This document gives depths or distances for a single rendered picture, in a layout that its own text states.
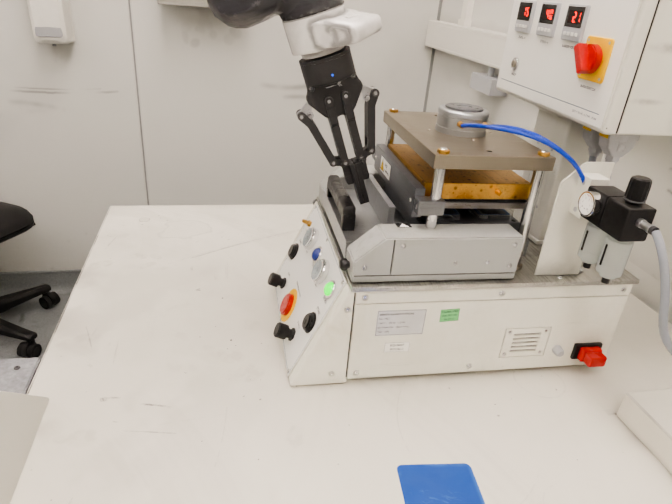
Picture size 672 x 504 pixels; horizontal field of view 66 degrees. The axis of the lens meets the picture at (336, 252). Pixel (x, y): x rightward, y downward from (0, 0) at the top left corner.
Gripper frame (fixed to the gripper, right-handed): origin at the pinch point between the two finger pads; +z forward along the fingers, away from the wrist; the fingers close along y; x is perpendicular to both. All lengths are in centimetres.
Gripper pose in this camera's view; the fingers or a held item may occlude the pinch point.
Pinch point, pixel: (358, 180)
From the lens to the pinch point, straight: 84.4
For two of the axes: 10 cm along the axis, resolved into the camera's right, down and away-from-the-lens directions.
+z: 2.6, 8.3, 4.9
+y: -9.5, 3.1, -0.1
